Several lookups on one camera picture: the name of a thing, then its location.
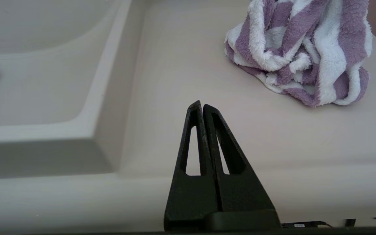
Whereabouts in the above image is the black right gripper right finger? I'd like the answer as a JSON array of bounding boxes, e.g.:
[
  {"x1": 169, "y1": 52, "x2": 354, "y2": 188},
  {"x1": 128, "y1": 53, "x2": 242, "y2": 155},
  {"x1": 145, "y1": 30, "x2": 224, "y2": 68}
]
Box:
[{"x1": 203, "y1": 104, "x2": 281, "y2": 229}]

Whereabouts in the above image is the beige ceramic sink basin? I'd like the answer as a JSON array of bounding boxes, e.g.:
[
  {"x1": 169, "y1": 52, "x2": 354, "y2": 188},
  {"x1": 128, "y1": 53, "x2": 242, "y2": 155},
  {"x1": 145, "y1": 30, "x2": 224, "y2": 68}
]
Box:
[{"x1": 0, "y1": 0, "x2": 148, "y2": 180}]

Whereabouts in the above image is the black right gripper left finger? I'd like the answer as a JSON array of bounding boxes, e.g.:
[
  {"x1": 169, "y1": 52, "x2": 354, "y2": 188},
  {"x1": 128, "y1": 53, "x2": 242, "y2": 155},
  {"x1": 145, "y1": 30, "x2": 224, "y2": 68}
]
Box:
[{"x1": 164, "y1": 101, "x2": 223, "y2": 231}]

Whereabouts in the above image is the purple white striped towel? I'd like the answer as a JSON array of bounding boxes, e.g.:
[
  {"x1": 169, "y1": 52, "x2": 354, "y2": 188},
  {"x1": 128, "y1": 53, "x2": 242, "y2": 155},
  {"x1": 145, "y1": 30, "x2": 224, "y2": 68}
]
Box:
[{"x1": 225, "y1": 0, "x2": 373, "y2": 108}]

